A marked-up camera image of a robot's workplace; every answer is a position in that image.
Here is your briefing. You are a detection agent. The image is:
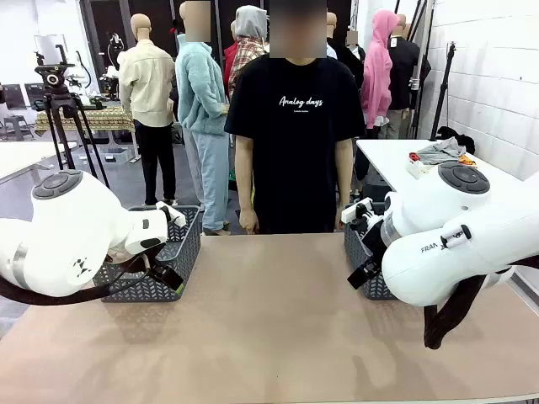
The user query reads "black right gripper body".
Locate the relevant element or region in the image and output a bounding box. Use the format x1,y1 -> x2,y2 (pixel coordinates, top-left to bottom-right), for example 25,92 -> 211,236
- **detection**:
360,218 -> 387,266

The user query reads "person's right forearm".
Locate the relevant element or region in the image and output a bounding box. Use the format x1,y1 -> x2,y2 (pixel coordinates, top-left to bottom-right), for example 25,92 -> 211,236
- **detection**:
234,136 -> 257,211

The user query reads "person's left forearm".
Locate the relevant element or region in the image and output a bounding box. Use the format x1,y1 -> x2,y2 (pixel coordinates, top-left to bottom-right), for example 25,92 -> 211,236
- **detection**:
335,138 -> 354,210

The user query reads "person's right hand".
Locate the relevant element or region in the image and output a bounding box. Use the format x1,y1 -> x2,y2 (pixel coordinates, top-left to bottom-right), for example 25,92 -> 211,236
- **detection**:
238,208 -> 260,235

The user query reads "gray woven plastic basket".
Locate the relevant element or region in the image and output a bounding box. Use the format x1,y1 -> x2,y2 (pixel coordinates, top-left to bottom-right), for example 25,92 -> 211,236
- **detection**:
344,201 -> 399,300
93,205 -> 203,303

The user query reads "small white box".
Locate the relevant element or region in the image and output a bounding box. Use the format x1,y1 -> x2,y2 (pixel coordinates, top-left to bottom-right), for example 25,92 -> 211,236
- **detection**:
406,159 -> 435,180

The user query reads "gray crumpled cloth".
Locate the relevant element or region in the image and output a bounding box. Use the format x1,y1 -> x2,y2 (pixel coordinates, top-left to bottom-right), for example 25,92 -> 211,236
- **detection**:
414,136 -> 468,166

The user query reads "person in black t-shirt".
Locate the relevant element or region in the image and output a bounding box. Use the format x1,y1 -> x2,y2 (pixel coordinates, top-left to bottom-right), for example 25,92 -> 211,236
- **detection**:
224,0 -> 366,235

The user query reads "black bag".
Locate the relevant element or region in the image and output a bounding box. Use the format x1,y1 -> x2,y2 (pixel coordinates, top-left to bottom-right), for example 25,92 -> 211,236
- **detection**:
435,125 -> 477,156

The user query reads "black light stand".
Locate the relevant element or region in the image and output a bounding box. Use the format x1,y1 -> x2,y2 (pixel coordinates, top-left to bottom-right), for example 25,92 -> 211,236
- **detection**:
429,40 -> 458,142

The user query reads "mannequin in pink hoodie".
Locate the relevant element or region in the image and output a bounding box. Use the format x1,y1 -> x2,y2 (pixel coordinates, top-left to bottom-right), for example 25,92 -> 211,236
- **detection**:
360,8 -> 401,130

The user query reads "mannequin in black jacket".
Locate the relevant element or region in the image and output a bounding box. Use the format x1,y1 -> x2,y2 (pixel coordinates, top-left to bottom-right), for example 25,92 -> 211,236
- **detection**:
389,14 -> 433,140

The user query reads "patterned tablecloth table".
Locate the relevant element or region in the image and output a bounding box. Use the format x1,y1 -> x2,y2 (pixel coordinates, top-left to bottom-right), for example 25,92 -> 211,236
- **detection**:
34,105 -> 136,136

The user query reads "mannequin in blue fleece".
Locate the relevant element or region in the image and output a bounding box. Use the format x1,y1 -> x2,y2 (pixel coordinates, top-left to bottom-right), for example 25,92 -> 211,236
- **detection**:
174,2 -> 232,236

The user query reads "small white table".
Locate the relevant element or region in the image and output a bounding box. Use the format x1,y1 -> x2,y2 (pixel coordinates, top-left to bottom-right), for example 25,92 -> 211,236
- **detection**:
0,141 -> 79,186

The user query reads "mannequin in cream jacket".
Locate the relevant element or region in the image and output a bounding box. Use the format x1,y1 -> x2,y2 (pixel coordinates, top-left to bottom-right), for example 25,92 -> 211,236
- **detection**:
118,13 -> 178,206

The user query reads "gray stool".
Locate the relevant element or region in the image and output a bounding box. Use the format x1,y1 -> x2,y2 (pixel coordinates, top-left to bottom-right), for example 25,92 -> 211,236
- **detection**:
3,115 -> 35,142

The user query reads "mannequin in plaid hooded shirt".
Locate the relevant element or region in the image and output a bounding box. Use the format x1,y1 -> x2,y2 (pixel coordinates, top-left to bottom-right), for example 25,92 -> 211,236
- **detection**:
222,4 -> 270,102

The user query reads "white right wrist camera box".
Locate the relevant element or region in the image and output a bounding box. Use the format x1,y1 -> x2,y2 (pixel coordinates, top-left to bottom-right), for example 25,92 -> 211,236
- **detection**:
340,196 -> 374,224

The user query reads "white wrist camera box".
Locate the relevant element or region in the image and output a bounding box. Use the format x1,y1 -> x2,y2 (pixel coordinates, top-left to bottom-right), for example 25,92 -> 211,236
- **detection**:
340,196 -> 374,224
155,200 -> 187,227

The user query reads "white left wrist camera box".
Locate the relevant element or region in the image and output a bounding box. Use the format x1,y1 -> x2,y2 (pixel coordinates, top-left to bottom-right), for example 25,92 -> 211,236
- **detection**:
155,200 -> 187,227

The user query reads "black right arm cable sleeve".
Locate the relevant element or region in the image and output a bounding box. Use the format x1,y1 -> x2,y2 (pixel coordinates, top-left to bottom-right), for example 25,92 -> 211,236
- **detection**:
423,256 -> 539,350

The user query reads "black arm cable sleeve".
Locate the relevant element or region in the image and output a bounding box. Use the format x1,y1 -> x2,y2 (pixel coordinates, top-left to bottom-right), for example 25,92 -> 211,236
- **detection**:
0,250 -> 159,307
423,256 -> 539,350

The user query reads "black left arm cable sleeve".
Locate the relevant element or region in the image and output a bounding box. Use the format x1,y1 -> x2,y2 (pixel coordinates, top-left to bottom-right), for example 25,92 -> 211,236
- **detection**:
0,250 -> 159,307

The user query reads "black camera tripod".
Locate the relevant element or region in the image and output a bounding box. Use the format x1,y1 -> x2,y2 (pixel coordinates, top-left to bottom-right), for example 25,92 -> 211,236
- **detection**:
33,44 -> 111,190

